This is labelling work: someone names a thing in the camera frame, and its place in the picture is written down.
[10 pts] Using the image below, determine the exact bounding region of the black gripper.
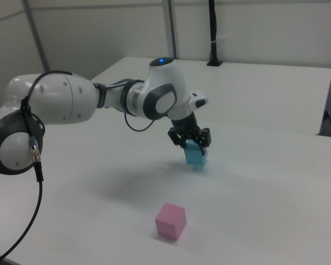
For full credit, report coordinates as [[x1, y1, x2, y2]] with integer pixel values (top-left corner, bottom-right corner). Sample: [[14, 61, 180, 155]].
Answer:
[[167, 112, 211, 156]]

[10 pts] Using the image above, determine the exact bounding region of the blue cube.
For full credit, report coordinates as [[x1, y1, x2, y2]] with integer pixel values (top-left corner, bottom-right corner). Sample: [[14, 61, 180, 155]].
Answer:
[[184, 139, 209, 168]]

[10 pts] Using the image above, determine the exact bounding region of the pink cube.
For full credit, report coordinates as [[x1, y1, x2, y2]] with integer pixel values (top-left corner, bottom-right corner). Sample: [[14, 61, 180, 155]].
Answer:
[[154, 202, 188, 241]]

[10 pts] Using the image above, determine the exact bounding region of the black pole with base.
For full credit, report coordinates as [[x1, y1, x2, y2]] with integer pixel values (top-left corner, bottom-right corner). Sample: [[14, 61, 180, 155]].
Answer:
[[206, 0, 224, 67]]

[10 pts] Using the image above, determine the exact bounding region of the dark wrist cable loop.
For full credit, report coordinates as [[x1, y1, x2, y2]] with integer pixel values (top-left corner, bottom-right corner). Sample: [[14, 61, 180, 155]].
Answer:
[[123, 112, 156, 132]]

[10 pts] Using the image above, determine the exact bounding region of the grey vertical partition post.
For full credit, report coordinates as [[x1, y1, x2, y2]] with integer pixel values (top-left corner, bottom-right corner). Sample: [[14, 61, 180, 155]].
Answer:
[[162, 0, 180, 60]]

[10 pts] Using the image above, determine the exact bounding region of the black cable with metal connector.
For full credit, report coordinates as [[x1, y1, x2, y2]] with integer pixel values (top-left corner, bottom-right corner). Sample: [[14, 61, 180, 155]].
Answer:
[[0, 70, 74, 263]]

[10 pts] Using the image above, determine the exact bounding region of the grey slanted partition post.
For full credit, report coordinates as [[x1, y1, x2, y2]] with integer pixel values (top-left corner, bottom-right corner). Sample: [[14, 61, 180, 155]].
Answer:
[[22, 0, 51, 73]]

